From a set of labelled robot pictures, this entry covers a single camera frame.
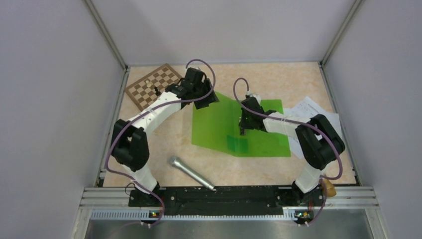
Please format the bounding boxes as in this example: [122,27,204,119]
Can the wooden rolling pin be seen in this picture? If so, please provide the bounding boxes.
[321,178,337,198]

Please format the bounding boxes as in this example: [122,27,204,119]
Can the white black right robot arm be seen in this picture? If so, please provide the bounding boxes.
[239,95,345,205]

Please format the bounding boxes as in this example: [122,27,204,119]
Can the white slotted cable duct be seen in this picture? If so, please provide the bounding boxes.
[90,209,297,221]

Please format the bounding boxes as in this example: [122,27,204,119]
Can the white paper files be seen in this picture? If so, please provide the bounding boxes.
[283,96,344,159]

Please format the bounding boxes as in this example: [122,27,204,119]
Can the wooden chessboard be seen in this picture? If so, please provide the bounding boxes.
[124,63,182,111]

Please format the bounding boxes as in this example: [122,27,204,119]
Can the silver microphone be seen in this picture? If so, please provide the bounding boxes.
[168,156,215,191]

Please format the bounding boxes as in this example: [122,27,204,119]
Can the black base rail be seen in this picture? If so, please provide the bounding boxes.
[128,186,323,216]

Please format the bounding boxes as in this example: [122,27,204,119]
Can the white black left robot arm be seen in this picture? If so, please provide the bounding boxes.
[108,68,218,206]

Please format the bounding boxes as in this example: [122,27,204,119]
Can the green plastic folder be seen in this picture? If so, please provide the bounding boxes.
[192,92,291,157]

